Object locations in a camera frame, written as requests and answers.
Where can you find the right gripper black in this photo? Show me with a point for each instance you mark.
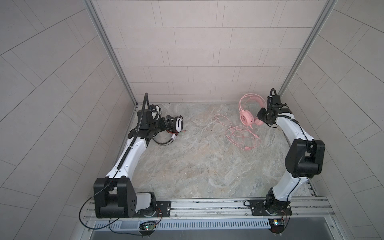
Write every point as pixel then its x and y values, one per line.
pixel 259 115

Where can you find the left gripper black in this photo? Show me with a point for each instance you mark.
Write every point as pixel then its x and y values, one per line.
pixel 162 122

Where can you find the white black headphones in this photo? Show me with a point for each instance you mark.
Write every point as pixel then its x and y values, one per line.
pixel 179 124

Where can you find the pink headphones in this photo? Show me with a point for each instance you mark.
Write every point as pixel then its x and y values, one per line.
pixel 247 118

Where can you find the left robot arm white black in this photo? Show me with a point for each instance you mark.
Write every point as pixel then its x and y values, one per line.
pixel 114 195

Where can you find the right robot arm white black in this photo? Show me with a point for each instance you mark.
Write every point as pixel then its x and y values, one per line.
pixel 303 161

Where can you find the left circuit board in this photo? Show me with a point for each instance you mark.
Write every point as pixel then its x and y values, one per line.
pixel 148 226

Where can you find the circuit board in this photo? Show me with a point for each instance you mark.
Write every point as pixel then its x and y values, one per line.
pixel 148 226
pixel 277 226

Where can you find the ventilation grille strip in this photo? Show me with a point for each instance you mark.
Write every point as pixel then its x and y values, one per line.
pixel 205 224

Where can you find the right circuit board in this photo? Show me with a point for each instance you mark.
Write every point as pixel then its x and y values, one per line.
pixel 277 226

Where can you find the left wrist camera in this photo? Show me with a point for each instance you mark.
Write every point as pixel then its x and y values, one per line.
pixel 150 115

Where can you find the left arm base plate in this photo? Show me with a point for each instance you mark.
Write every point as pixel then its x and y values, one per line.
pixel 162 209

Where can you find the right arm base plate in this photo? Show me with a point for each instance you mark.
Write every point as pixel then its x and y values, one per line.
pixel 258 207

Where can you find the aluminium mounting rail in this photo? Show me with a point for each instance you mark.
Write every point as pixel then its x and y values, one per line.
pixel 233 208

